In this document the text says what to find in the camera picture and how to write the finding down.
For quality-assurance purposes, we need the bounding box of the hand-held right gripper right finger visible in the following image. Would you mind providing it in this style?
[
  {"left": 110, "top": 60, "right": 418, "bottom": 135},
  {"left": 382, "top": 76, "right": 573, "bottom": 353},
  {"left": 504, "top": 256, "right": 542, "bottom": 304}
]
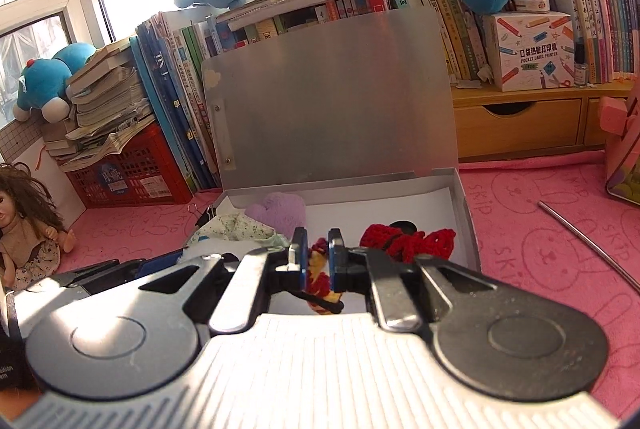
[{"left": 327, "top": 228, "right": 501, "bottom": 332}]

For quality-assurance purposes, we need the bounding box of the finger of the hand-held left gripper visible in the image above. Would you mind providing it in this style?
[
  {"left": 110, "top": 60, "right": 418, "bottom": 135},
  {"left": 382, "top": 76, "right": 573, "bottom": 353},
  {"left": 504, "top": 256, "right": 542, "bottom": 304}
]
[
  {"left": 27, "top": 259, "right": 121, "bottom": 297},
  {"left": 112, "top": 253, "right": 190, "bottom": 282}
]

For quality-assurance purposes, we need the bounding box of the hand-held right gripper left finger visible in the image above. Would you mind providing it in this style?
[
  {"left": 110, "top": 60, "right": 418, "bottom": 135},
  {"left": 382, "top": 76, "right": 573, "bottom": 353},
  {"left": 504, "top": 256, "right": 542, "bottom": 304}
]
[{"left": 131, "top": 228, "right": 308, "bottom": 336}]

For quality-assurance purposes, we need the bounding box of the small yellow red crochet toy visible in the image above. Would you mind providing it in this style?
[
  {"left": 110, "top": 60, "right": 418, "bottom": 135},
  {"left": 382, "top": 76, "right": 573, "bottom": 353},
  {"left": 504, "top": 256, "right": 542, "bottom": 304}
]
[{"left": 302, "top": 236, "right": 346, "bottom": 316}]

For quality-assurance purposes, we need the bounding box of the purple plush toy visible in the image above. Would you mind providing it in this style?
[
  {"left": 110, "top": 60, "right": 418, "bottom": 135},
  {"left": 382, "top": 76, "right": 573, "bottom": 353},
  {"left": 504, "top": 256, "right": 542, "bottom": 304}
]
[{"left": 245, "top": 192, "right": 307, "bottom": 235}]

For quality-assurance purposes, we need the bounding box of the green floral cloth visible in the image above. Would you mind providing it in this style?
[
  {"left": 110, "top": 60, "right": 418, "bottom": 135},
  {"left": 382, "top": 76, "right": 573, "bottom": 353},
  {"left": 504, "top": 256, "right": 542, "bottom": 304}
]
[{"left": 186, "top": 212, "right": 291, "bottom": 260}]

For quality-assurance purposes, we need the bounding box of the red crochet piece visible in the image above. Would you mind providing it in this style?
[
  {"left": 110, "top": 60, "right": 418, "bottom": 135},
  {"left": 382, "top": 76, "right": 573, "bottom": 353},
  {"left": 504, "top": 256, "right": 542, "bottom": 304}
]
[{"left": 359, "top": 223, "right": 457, "bottom": 265}]

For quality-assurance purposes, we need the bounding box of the grey lidded box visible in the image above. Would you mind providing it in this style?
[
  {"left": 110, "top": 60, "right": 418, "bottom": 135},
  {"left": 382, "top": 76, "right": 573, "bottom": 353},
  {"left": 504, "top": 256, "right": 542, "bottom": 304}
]
[{"left": 200, "top": 4, "right": 483, "bottom": 290}]

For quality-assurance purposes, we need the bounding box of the brown-haired baby doll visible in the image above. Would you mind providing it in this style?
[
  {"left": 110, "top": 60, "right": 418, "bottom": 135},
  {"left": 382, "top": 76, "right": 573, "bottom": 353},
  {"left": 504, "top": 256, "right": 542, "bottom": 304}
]
[{"left": 0, "top": 163, "right": 78, "bottom": 292}]

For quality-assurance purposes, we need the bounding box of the black binder clip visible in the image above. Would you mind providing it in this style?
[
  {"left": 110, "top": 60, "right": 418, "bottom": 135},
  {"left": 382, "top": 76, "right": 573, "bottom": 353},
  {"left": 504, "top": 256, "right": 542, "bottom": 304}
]
[{"left": 187, "top": 204, "right": 221, "bottom": 230}]

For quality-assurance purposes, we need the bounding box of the red plastic crate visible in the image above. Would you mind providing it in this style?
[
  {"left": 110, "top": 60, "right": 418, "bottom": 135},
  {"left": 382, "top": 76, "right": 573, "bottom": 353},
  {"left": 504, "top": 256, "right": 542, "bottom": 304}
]
[{"left": 65, "top": 122, "right": 195, "bottom": 209}]

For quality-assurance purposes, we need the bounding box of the white grid board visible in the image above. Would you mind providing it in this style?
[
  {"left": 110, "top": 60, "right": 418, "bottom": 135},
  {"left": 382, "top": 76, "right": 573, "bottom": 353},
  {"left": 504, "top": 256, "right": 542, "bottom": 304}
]
[{"left": 0, "top": 112, "right": 48, "bottom": 165}]

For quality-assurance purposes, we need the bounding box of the stack of worn books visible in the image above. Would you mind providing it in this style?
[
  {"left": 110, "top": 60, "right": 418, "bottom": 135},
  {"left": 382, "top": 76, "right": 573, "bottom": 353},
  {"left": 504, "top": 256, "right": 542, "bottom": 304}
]
[{"left": 42, "top": 36, "right": 157, "bottom": 172}]

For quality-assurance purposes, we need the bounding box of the row of blue books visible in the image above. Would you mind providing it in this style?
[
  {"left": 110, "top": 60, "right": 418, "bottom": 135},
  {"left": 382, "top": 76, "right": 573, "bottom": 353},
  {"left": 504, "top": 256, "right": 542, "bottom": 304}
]
[{"left": 131, "top": 9, "right": 223, "bottom": 205}]

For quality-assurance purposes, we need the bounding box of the pink rabbit print blanket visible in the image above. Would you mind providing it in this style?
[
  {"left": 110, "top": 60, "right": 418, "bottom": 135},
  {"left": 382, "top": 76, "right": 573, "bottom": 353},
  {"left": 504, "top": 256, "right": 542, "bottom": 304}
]
[{"left": 60, "top": 149, "right": 640, "bottom": 429}]

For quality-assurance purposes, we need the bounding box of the blue white cat plush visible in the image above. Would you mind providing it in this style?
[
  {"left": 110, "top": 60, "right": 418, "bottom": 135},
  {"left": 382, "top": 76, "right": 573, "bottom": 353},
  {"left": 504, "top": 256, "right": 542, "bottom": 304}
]
[{"left": 12, "top": 42, "right": 98, "bottom": 124}]

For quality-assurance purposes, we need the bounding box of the wooden drawer organizer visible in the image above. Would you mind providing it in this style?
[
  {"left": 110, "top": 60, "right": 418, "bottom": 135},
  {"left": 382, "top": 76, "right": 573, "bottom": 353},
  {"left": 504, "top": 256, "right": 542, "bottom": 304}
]
[{"left": 450, "top": 82, "right": 636, "bottom": 162}]

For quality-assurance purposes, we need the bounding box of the row of small books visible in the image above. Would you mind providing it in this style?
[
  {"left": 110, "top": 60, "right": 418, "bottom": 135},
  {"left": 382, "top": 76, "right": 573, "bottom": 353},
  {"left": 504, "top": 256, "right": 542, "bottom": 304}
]
[{"left": 215, "top": 0, "right": 393, "bottom": 55}]

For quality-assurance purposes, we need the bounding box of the thin metal rod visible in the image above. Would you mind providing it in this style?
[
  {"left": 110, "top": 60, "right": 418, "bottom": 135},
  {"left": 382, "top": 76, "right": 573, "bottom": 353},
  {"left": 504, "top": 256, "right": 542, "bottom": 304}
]
[{"left": 537, "top": 200, "right": 640, "bottom": 290}]

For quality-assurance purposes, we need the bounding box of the white printed carton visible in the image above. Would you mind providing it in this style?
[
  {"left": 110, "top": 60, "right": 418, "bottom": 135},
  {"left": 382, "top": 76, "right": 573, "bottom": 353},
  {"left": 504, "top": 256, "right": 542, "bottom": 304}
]
[{"left": 482, "top": 10, "right": 576, "bottom": 92}]

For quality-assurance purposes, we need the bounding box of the small dark bottle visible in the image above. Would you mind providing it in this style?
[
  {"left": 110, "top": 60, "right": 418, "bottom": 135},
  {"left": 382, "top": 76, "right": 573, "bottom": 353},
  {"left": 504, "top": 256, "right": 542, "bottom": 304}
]
[{"left": 572, "top": 36, "right": 590, "bottom": 87}]

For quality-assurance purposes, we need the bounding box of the pink triangular dollhouse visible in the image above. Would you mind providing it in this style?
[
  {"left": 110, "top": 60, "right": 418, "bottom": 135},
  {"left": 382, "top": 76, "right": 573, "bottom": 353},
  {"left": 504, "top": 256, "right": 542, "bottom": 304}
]
[{"left": 602, "top": 79, "right": 640, "bottom": 205}]

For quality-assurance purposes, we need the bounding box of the row of thin-spined books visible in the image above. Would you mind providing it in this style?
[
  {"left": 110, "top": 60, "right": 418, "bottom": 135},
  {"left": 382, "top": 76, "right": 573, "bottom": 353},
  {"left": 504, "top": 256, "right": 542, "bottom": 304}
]
[{"left": 545, "top": 0, "right": 640, "bottom": 85}]

